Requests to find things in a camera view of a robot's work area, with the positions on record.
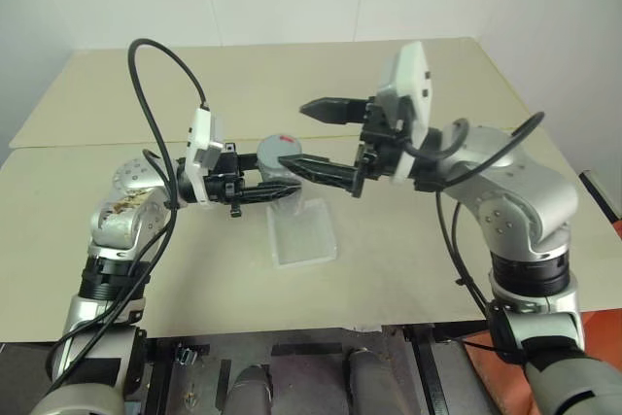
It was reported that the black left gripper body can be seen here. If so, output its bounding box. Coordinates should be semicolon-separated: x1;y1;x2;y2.
204;141;255;219

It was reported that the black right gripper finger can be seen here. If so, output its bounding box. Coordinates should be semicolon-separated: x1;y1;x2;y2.
299;96;370;126
278;154;369;200

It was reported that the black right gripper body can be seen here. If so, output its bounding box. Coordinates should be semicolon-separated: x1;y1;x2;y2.
357;96;408;182

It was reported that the clear plastic jar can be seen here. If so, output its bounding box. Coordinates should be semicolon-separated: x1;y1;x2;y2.
259;169;303;217

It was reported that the clear plastic box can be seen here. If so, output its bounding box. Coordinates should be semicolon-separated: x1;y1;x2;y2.
264;197;339;268

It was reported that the black flat strip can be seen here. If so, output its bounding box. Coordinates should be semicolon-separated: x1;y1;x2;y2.
271;342;344;359

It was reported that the grey rounded shape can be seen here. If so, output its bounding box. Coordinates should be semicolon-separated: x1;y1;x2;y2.
227;364;276;415
343;347;391;415

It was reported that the black framed panel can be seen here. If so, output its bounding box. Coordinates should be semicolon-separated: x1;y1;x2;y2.
579;169;622;223

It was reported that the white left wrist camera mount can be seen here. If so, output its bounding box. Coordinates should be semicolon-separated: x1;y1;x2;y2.
183;106;225;207

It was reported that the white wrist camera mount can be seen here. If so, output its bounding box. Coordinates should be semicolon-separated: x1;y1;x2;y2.
376;40;433;184
183;106;225;207

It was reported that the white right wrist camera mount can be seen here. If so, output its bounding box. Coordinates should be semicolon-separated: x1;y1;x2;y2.
376;40;433;184

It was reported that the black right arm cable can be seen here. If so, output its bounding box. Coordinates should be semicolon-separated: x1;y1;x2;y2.
405;111;546;363

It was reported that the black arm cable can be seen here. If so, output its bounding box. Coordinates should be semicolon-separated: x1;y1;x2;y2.
405;111;546;363
51;37;211;387

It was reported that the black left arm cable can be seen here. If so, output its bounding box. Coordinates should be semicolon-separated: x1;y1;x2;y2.
51;37;211;387

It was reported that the black frame bar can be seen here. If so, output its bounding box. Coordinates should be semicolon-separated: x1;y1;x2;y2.
411;325;452;415

